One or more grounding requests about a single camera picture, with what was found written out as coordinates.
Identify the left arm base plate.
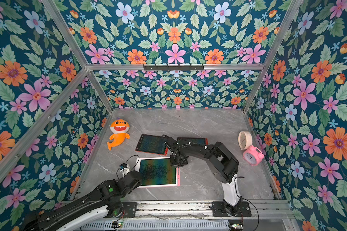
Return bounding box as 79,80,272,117
108,202,137,218

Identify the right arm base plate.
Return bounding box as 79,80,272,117
209,201,252,218

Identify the beige round clock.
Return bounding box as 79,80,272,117
238,131,253,150

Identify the right red writing tablet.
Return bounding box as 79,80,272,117
177,137,208,145

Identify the pink alarm clock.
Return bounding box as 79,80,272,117
243,145,265,166

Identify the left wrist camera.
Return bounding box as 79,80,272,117
119,163,130,177

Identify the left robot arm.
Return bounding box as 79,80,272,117
19,170,142,231

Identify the pink white writing tablet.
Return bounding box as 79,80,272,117
135,157,180,188

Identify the aluminium front rail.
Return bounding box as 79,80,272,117
131,199,295,220

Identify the black hook rail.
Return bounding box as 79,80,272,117
143,64,204,71

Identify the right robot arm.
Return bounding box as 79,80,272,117
162,135,243,214

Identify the white vent grille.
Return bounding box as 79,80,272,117
76,220,230,231

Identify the left red writing tablet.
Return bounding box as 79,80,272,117
136,134,168,156

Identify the red writing tablet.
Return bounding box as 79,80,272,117
136,134,168,156
177,137,208,145

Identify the orange shark plush toy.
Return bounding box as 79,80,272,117
107,119,130,151

